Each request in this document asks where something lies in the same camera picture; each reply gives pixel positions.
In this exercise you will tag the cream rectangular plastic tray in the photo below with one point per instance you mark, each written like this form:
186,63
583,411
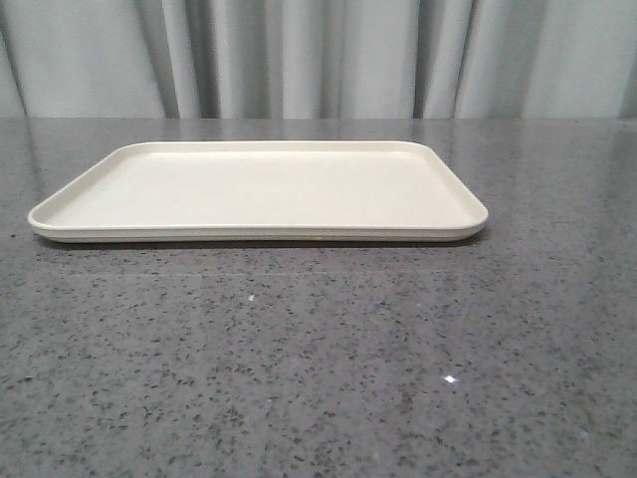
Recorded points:
351,190

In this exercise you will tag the grey pleated curtain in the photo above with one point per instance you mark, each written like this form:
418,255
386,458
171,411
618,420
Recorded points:
318,59

